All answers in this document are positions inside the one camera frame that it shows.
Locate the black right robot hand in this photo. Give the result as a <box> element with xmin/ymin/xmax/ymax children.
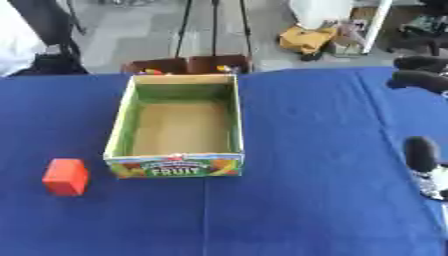
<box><xmin>385</xmin><ymin>55</ymin><xmax>448</xmax><ymax>202</ymax></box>

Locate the brown open cardboard box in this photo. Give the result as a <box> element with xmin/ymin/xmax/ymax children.
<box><xmin>120</xmin><ymin>54</ymin><xmax>254</xmax><ymax>76</ymax></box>

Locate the cardboard box with green inside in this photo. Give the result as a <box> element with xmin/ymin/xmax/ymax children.
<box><xmin>101</xmin><ymin>73</ymin><xmax>247</xmax><ymax>180</ymax></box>

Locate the dark office chair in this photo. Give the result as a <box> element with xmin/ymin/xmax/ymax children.
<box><xmin>385</xmin><ymin>0</ymin><xmax>448</xmax><ymax>57</ymax></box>

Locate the yellow bag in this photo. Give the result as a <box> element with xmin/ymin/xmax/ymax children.
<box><xmin>276</xmin><ymin>24</ymin><xmax>342</xmax><ymax>57</ymax></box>

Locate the black tripod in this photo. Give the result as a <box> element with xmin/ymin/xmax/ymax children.
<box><xmin>173</xmin><ymin>0</ymin><xmax>258</xmax><ymax>73</ymax></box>

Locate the red rectangular block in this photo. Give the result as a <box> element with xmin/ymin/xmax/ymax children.
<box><xmin>40</xmin><ymin>158</ymin><xmax>91</xmax><ymax>197</ymax></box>

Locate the black bag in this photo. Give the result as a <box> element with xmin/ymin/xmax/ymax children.
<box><xmin>8</xmin><ymin>52</ymin><xmax>91</xmax><ymax>77</ymax></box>

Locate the white post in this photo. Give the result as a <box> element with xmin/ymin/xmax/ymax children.
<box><xmin>360</xmin><ymin>0</ymin><xmax>394</xmax><ymax>55</ymax></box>

